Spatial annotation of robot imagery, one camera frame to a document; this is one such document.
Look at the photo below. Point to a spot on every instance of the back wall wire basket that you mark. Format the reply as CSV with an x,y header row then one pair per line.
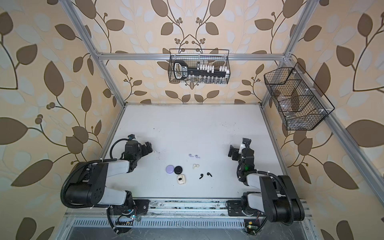
x,y
219,57

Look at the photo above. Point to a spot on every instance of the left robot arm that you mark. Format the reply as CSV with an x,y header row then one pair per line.
x,y
85,187

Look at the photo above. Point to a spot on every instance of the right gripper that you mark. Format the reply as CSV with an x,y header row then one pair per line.
x,y
237,151

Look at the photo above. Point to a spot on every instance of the black tool in basket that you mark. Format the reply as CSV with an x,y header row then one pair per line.
x,y
198,71

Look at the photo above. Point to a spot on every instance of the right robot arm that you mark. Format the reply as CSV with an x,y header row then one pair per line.
x,y
275,196

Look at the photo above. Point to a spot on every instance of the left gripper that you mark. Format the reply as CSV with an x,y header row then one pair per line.
x,y
143,147

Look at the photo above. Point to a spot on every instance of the purple round earbud case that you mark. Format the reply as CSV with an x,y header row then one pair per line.
x,y
170,169

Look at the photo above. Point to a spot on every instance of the black round earbud case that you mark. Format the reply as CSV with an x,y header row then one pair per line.
x,y
178,170

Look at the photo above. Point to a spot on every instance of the beige earbud case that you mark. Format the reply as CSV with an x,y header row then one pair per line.
x,y
181,179

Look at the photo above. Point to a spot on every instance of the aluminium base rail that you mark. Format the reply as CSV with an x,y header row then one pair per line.
x,y
178,208

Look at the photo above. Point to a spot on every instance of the wall wire basket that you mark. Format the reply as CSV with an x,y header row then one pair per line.
x,y
219,57
300,101

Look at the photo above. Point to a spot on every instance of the right wall wire basket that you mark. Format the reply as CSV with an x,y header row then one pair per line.
x,y
300,101

